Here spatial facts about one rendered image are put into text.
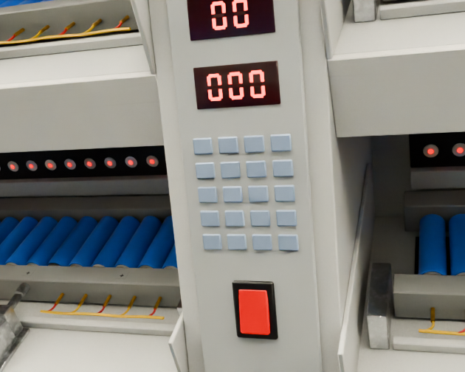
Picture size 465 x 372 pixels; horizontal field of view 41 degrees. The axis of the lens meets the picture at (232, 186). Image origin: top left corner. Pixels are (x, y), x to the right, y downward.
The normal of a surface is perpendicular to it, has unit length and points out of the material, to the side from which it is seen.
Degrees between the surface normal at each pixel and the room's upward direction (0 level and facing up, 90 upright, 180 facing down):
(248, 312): 84
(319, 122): 90
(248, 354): 90
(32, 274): 21
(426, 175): 111
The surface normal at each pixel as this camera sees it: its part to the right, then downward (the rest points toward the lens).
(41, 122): -0.25, 0.55
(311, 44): -0.30, 0.22
